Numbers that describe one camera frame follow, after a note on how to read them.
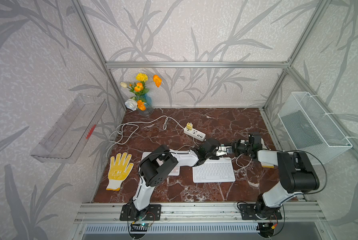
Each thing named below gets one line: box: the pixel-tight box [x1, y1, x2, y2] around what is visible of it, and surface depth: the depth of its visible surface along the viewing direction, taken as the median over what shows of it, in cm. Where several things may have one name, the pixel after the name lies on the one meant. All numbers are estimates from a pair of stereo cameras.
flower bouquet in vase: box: [120, 73, 163, 117], surface depth 92 cm
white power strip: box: [183, 126, 206, 142], surface depth 104 cm
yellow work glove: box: [106, 152, 134, 191], surface depth 88 cm
